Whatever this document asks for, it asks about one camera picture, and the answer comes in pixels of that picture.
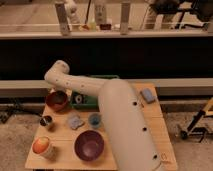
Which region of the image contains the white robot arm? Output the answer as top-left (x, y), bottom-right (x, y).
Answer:
top-left (44, 60), bottom-right (165, 171)

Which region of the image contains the grey blue eraser sponge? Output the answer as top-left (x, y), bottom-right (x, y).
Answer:
top-left (67, 114), bottom-right (84, 130)

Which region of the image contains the red bowl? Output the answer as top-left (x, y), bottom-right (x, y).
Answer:
top-left (45, 91), bottom-right (68, 112)

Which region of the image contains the purple bowl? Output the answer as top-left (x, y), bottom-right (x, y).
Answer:
top-left (74, 130), bottom-right (104, 162)

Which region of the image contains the green dish rack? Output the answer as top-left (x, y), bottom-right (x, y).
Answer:
top-left (69, 74), bottom-right (120, 110)

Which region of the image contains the blue plastic cup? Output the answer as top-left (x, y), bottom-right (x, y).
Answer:
top-left (88, 113), bottom-right (101, 129)

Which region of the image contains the blue sponge block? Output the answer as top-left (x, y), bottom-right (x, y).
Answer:
top-left (141, 88), bottom-right (155, 104)

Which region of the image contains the small metal cup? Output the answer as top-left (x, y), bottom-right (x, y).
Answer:
top-left (40, 116), bottom-right (54, 130)

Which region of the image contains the yellow black tripod stand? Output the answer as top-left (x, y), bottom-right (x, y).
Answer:
top-left (179, 97), bottom-right (213, 143)

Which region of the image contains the black stand on floor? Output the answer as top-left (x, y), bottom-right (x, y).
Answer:
top-left (0, 102), bottom-right (41, 124)

